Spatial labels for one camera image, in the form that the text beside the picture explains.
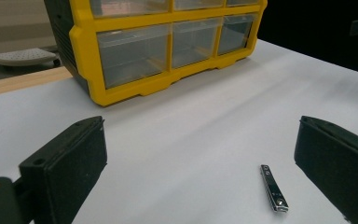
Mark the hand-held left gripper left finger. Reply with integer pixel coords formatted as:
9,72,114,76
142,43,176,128
18,116,108,224

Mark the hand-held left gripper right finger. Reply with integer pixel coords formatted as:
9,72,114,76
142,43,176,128
294,115,358,224

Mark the silver nail clipper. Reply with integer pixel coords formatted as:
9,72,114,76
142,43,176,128
259,164,290,214

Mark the yellow drawer organizer cabinet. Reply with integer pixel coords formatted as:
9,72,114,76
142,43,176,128
43,0,269,107

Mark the grey perforated stool seat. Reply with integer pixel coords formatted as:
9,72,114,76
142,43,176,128
0,47,62,70

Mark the clear plastic drawer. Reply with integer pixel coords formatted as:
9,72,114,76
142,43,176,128
96,23,171,90
226,0,260,7
173,0,226,11
217,13,256,56
172,18,222,69
89,0,171,19

